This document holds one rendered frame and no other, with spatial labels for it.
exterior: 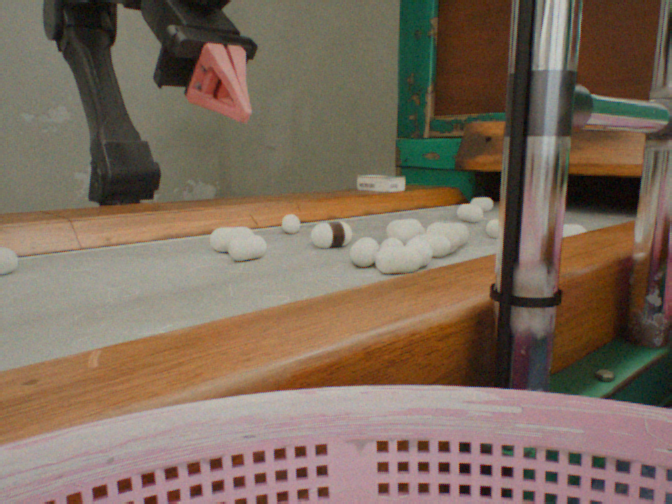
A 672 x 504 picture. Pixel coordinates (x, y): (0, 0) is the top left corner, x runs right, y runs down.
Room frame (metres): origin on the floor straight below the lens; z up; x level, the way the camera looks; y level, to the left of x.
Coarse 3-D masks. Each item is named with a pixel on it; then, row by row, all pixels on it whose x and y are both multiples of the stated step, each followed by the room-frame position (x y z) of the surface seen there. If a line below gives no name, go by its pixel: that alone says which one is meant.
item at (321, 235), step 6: (342, 222) 0.48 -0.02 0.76; (318, 228) 0.47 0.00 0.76; (324, 228) 0.47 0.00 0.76; (330, 228) 0.47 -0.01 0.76; (348, 228) 0.48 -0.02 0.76; (312, 234) 0.47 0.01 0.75; (318, 234) 0.46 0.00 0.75; (324, 234) 0.46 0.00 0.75; (330, 234) 0.46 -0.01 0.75; (348, 234) 0.47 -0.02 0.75; (312, 240) 0.47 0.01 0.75; (318, 240) 0.46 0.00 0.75; (324, 240) 0.46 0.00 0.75; (330, 240) 0.46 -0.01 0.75; (348, 240) 0.48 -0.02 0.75; (318, 246) 0.47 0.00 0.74; (324, 246) 0.47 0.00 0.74
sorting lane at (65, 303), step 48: (192, 240) 0.51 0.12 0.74; (288, 240) 0.51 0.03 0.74; (384, 240) 0.51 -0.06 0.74; (480, 240) 0.51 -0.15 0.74; (0, 288) 0.33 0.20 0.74; (48, 288) 0.33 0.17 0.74; (96, 288) 0.33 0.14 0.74; (144, 288) 0.33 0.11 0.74; (192, 288) 0.33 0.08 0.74; (240, 288) 0.33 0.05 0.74; (288, 288) 0.33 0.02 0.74; (336, 288) 0.33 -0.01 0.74; (0, 336) 0.24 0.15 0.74; (48, 336) 0.24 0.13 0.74; (96, 336) 0.24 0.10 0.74; (144, 336) 0.24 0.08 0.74
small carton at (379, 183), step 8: (360, 176) 0.80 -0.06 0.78; (368, 176) 0.79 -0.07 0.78; (376, 176) 0.79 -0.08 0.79; (384, 176) 0.79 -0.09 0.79; (392, 176) 0.79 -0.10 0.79; (360, 184) 0.80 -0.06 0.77; (368, 184) 0.79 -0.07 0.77; (376, 184) 0.78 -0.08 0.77; (384, 184) 0.77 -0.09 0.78; (392, 184) 0.77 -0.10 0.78; (400, 184) 0.78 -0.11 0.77
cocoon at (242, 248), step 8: (232, 240) 0.41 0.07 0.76; (240, 240) 0.41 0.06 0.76; (248, 240) 0.42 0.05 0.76; (256, 240) 0.42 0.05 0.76; (264, 240) 0.43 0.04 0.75; (232, 248) 0.41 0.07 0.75; (240, 248) 0.41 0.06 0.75; (248, 248) 0.41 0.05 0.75; (256, 248) 0.42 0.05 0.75; (264, 248) 0.42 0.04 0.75; (232, 256) 0.41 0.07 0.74; (240, 256) 0.41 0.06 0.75; (248, 256) 0.41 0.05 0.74; (256, 256) 0.42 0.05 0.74
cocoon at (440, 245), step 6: (420, 234) 0.44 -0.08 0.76; (426, 234) 0.44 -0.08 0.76; (426, 240) 0.43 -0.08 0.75; (432, 240) 0.43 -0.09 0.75; (438, 240) 0.42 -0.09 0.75; (444, 240) 0.42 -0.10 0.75; (432, 246) 0.42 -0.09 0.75; (438, 246) 0.42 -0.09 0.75; (444, 246) 0.42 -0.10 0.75; (438, 252) 0.42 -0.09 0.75; (444, 252) 0.42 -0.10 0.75
